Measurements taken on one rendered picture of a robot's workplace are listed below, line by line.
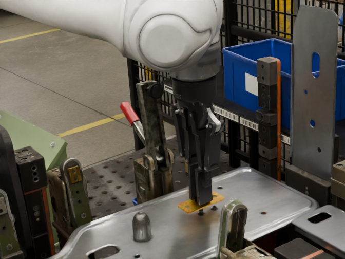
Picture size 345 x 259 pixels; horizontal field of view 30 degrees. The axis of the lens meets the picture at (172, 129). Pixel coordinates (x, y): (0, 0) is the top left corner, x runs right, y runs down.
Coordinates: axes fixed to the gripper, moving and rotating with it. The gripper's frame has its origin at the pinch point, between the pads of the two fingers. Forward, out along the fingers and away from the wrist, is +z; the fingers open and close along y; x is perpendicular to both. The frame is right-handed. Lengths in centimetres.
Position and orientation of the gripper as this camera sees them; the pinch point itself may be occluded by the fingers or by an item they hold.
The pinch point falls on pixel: (199, 182)
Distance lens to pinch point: 116.2
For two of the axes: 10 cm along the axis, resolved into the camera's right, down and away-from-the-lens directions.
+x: 8.3, -2.6, 4.9
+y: 5.5, 2.9, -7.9
